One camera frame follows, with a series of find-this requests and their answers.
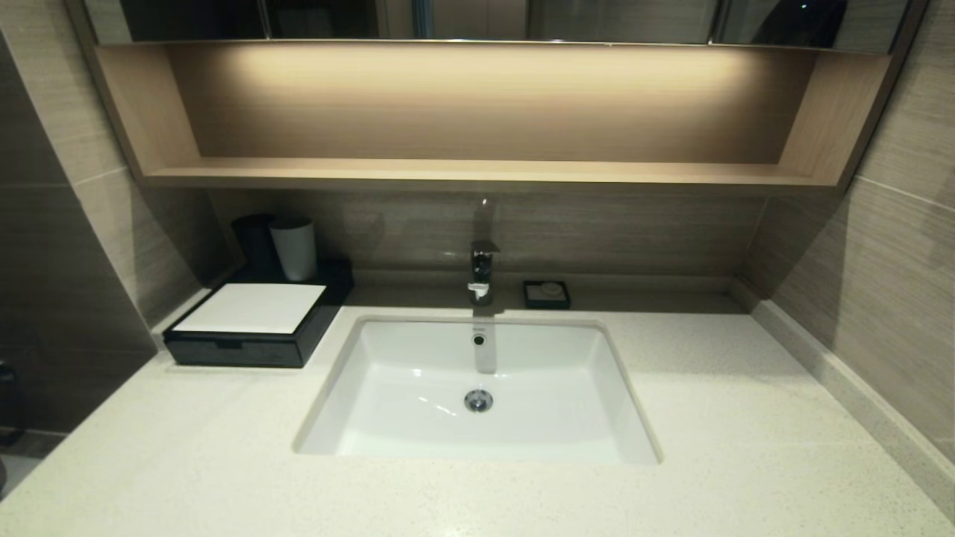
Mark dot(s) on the black tray box white lid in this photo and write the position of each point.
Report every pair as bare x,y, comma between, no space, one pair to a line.
261,307

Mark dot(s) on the grey tumbler cup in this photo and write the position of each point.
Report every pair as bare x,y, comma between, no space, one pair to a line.
294,251

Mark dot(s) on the black box drawer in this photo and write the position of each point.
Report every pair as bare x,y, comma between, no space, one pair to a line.
246,352

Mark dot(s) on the chrome sink faucet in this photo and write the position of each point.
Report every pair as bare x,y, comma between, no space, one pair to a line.
483,270

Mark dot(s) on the black soap dish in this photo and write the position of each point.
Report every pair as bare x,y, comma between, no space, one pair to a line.
531,300

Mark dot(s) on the wooden wall shelf niche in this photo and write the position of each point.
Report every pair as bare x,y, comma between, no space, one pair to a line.
477,173

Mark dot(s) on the chrome sink drain stopper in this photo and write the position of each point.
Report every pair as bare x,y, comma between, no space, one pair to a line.
478,400

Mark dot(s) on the white ceramic sink basin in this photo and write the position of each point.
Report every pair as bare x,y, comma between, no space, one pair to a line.
403,403

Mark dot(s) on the black cylindrical cup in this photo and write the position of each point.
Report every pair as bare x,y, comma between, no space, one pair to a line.
255,244

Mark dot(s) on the beige soap bar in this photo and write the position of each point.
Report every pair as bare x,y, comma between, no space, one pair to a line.
552,289

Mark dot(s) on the mirror cabinet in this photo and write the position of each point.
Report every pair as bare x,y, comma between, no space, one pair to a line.
597,20

